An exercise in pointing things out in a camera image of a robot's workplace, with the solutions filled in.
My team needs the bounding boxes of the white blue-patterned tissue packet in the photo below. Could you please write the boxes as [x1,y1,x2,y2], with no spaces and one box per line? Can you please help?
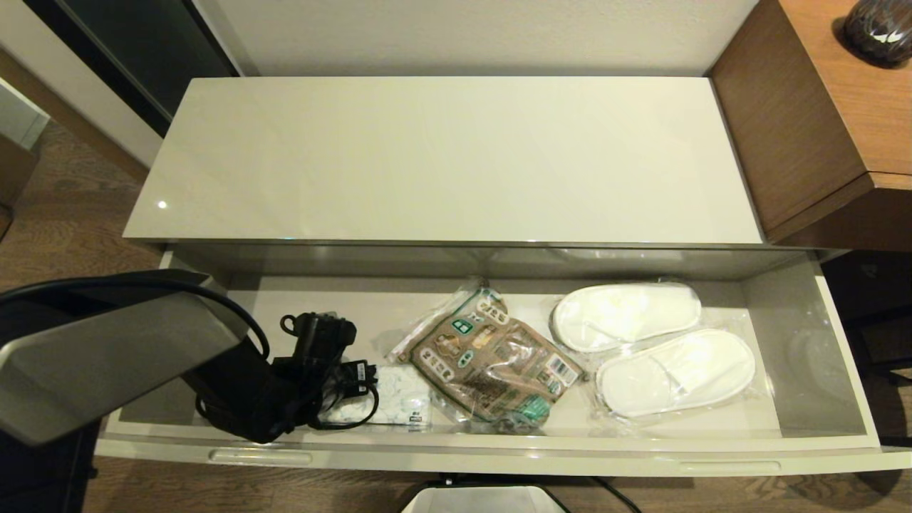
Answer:
[319,365,434,432]

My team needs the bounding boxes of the brown printed snack packet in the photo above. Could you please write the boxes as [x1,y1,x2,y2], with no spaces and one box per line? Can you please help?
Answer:
[388,279,589,435]

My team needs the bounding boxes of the wide cream cabinet drawer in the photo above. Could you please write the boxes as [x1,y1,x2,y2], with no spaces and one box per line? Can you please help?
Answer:
[96,242,912,478]

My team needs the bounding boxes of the bagged white slippers showing straps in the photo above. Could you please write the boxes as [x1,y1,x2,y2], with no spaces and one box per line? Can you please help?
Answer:
[590,326,775,432]

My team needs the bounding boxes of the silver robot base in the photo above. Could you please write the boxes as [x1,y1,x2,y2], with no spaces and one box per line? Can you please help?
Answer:
[401,486,571,513]

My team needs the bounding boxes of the glossy cream drawer cabinet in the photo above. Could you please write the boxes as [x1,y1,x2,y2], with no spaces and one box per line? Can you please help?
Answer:
[123,76,849,282]

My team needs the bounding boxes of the bagged white slippers showing soles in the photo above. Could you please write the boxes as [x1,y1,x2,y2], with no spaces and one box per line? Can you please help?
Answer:
[549,282,705,356]

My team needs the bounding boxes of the dark glass door panel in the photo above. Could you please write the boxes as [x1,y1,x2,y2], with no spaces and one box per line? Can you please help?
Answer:
[25,0,241,138]

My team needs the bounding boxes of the brown wooden furniture piece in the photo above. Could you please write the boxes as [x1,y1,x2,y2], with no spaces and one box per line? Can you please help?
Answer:
[0,132,38,209]

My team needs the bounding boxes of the white furniture corner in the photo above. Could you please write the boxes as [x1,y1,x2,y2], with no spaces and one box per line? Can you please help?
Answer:
[0,75,52,150]

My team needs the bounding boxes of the brown wooden desk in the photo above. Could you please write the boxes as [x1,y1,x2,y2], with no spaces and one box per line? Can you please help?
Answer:
[709,0,912,252]

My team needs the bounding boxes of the dark glass vase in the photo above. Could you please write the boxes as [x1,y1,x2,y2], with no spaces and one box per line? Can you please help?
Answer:
[843,0,912,69]

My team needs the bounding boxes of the black power cable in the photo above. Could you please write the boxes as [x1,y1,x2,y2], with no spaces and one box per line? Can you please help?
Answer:
[440,475,642,513]

